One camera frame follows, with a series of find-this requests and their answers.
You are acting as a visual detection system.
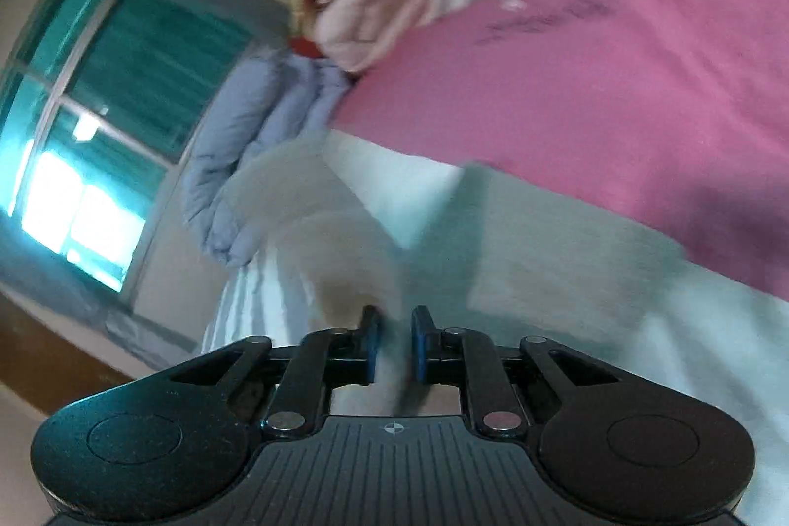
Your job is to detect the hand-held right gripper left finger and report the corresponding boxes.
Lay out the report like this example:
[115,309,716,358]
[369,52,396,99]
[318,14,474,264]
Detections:
[168,306,383,437]

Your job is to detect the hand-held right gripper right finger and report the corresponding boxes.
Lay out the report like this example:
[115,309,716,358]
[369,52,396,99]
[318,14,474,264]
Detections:
[411,306,621,437]

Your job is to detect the grey pants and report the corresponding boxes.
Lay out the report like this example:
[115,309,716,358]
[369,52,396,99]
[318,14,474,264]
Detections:
[222,140,688,417]

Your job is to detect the blue folded quilt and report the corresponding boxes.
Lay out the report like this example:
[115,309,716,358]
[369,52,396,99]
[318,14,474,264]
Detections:
[183,50,356,268]

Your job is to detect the striped bed sheet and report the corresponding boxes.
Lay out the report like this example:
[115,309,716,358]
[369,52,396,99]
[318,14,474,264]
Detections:
[202,0,789,526]

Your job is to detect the window with teal glass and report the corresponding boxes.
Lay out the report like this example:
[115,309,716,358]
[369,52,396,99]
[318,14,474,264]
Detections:
[0,0,258,294]

